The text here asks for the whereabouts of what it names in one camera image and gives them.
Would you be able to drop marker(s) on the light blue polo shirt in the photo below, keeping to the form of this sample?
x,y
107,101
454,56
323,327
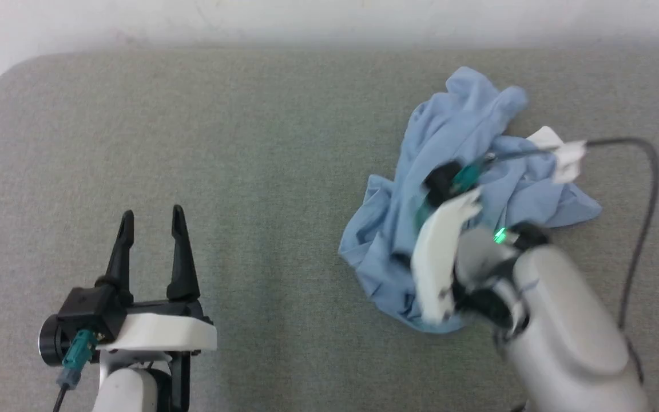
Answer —
x,y
461,126

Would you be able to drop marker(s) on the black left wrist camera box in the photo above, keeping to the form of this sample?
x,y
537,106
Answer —
x,y
86,312

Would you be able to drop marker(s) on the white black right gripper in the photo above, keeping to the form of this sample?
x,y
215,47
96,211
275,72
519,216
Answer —
x,y
435,257

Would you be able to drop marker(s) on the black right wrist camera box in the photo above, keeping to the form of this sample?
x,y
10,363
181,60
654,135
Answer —
x,y
441,182

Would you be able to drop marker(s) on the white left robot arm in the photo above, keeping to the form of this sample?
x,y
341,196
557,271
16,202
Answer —
x,y
123,395

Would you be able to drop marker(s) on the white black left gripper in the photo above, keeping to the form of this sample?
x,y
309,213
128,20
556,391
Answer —
x,y
163,332

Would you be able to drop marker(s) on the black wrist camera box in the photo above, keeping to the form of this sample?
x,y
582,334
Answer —
x,y
441,182
86,312

